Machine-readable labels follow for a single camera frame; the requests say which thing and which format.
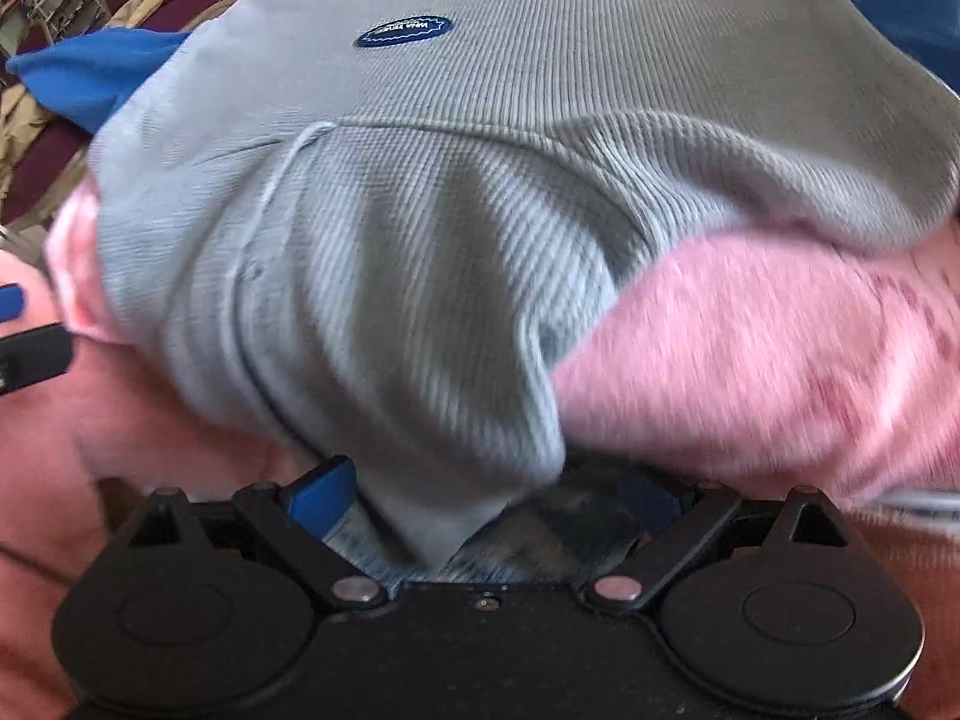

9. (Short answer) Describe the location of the grey and blue sweatshirt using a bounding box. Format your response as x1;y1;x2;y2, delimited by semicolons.
6;0;960;587

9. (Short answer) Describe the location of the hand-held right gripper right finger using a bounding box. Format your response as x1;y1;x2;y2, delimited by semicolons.
583;469;854;614

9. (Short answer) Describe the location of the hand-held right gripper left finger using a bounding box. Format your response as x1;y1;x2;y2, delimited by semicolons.
124;456;392;606

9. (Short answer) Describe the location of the person's pink fleece clothing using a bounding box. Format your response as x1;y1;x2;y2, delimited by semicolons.
0;244;331;720

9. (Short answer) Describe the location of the maroon chair with gold frame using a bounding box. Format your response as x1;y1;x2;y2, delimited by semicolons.
0;0;250;237

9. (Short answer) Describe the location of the pink blanket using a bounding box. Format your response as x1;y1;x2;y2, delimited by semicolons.
41;0;960;515

